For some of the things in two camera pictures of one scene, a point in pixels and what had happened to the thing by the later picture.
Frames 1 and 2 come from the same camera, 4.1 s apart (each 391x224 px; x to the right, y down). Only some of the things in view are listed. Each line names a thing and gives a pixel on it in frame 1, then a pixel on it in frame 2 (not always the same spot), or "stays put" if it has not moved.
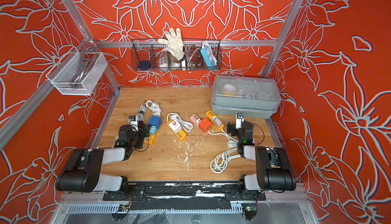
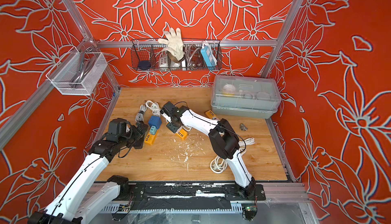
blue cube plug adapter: (155, 121) stays put
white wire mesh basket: (78, 73) stays put
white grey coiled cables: (155, 107) stays put
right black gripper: (233, 129) -> (170, 128)
